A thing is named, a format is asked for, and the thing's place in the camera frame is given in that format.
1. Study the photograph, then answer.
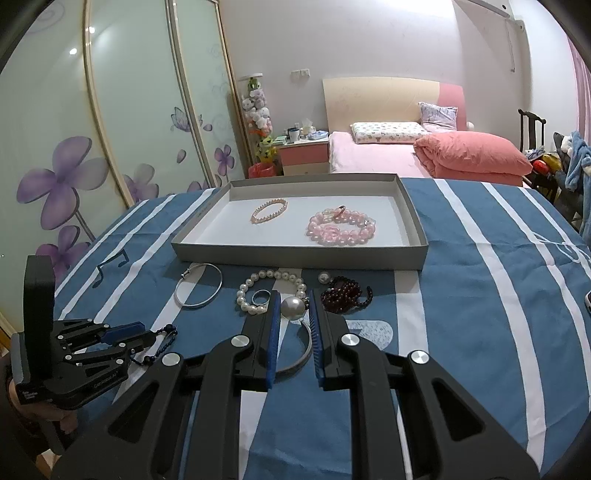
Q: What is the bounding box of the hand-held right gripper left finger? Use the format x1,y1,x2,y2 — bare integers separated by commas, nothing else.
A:
51,291,282,480

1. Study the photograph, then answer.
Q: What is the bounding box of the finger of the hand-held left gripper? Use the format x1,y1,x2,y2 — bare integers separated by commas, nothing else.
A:
54,318,151,354
64,338,158,371

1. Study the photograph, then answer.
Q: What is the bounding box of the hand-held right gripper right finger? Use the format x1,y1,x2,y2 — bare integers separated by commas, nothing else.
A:
309,290,541,480

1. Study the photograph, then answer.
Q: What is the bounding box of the thin bangle with large pearl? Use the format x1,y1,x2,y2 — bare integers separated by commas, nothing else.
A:
276,296,315,374

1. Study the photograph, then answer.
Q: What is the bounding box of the dark blue bead string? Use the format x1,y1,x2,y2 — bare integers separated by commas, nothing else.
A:
131,324,178,367

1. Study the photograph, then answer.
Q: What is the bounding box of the dark red bead bracelet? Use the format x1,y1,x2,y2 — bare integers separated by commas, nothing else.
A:
321,276,374,315

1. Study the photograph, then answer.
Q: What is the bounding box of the pearl bead bracelet cluster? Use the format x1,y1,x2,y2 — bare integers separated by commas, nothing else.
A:
236,269,308,315

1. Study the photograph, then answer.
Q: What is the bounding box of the wide silver bangle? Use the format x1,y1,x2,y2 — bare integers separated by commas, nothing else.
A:
174,263,223,308

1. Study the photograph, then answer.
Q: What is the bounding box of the grey shallow tray box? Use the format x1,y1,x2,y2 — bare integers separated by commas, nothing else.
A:
171,174,430,271

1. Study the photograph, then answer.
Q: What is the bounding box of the person's left hand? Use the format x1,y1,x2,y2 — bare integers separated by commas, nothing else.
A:
4,371,79,435

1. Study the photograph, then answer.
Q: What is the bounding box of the blue white striped tablecloth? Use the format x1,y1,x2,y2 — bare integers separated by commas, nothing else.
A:
39,178,591,480

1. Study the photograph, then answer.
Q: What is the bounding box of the pink white nightstand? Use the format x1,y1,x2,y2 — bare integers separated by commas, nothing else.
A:
277,141,331,176

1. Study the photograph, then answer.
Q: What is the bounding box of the bed with pink sheet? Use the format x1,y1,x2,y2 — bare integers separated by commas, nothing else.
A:
329,130,462,178

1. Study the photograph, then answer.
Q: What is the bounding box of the yellow green plush toy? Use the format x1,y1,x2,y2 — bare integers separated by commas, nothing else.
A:
253,136,278,164

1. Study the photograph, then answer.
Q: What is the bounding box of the white patterned pillow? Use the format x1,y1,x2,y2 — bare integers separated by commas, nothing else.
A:
349,121,430,145

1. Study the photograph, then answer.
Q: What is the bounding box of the clear tube of plush toys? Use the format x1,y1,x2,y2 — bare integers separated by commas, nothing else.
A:
238,74,278,139

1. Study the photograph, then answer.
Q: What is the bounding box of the floral sliding-door wardrobe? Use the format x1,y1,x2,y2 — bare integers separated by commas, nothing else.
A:
0,0,245,352

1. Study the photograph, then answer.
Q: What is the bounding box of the folded salmon pink quilt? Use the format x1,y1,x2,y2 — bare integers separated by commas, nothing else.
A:
413,130,534,186

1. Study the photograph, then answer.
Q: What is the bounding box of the cream and pink headboard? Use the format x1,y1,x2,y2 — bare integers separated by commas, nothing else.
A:
322,76,466,134

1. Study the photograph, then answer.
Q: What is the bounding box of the lilac pillow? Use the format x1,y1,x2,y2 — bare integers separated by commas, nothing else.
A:
418,102,459,132

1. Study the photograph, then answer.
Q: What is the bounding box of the red and yellow toy pile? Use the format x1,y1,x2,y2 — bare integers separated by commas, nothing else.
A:
529,150,561,178

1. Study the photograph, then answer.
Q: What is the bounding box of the dark wooden chair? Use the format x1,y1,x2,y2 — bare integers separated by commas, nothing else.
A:
517,108,559,195

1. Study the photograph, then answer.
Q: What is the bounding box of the light blue robe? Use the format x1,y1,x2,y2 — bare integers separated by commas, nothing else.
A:
564,131,591,192

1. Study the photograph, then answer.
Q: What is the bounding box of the white air conditioner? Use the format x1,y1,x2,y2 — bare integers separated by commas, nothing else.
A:
480,0,527,72

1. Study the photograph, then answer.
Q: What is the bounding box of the pink curtain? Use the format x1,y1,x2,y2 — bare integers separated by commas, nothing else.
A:
566,28,591,97

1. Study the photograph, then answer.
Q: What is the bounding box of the large pink bead bracelet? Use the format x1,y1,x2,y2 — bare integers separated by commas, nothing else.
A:
307,209,377,247

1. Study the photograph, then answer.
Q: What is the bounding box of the small pink pearl bracelet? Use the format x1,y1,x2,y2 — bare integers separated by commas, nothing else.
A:
250,198,288,225

